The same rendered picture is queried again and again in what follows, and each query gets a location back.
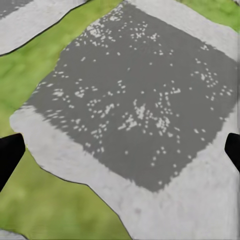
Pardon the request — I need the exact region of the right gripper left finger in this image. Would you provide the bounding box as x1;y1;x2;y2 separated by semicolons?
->
0;133;26;192

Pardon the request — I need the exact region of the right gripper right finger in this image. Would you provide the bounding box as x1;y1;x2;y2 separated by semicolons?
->
224;133;240;172

